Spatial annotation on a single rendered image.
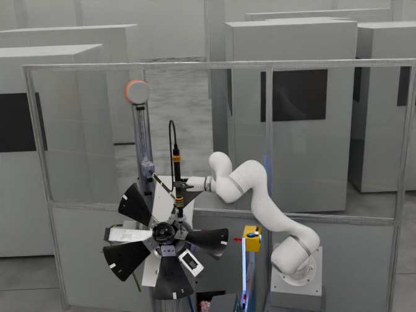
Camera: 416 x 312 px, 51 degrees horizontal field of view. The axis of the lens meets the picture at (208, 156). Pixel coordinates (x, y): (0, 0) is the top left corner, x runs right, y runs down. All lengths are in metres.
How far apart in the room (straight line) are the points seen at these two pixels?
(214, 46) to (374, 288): 4.14
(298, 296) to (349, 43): 3.23
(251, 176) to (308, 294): 0.76
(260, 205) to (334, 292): 1.70
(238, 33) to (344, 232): 2.44
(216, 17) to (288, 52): 1.85
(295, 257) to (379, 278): 1.53
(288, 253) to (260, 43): 3.17
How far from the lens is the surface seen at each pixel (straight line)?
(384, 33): 5.63
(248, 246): 2.69
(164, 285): 2.43
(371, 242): 3.24
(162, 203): 2.80
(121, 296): 3.81
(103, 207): 3.44
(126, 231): 2.70
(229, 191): 1.80
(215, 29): 6.40
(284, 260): 1.92
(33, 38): 8.49
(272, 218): 1.87
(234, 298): 1.88
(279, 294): 2.33
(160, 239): 2.46
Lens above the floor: 2.37
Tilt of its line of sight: 18 degrees down
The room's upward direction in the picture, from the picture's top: 2 degrees counter-clockwise
